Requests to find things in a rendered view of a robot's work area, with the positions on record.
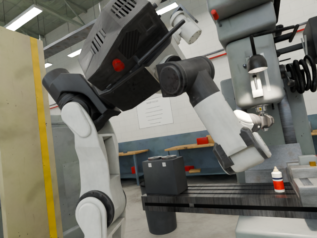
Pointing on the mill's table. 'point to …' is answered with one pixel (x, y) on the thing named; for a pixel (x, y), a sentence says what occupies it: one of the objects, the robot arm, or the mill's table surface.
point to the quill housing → (267, 46)
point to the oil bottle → (278, 181)
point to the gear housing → (247, 23)
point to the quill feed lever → (286, 76)
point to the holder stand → (164, 175)
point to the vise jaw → (303, 171)
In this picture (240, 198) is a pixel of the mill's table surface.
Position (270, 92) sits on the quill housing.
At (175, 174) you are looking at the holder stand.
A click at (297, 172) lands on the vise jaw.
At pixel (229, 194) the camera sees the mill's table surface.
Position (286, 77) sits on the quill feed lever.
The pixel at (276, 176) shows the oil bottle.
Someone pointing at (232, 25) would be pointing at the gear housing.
